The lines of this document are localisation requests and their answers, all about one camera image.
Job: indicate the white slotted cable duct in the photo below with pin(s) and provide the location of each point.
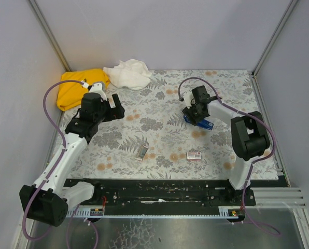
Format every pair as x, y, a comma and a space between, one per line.
161, 210

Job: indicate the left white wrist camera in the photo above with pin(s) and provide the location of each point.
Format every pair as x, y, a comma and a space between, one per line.
99, 88

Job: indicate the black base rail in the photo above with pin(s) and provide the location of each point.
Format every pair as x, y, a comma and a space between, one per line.
119, 192

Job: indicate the white crumpled cloth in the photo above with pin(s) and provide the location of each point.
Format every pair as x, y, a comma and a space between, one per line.
132, 74

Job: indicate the yellow t-shirt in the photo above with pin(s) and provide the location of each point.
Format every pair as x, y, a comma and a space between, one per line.
71, 93

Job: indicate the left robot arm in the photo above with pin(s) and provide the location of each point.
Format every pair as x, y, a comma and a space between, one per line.
45, 200

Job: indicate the floral patterned table mat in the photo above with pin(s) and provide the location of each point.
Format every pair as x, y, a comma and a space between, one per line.
154, 116

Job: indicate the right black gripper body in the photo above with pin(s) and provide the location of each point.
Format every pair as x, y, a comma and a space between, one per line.
192, 115

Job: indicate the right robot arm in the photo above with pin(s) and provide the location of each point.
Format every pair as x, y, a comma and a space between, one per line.
249, 134

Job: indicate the staple box tray with staples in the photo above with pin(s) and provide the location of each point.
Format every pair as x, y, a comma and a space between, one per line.
142, 152

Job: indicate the blue stapler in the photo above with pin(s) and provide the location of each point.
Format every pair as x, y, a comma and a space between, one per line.
202, 124

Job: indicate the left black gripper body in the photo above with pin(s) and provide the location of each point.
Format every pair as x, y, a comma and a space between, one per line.
112, 111

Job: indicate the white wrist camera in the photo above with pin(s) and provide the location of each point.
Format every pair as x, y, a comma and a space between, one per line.
188, 99
99, 88

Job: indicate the red white staple box sleeve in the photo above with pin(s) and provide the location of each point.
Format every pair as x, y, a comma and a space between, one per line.
193, 156

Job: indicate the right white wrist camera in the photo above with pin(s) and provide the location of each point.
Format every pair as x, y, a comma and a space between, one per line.
188, 99

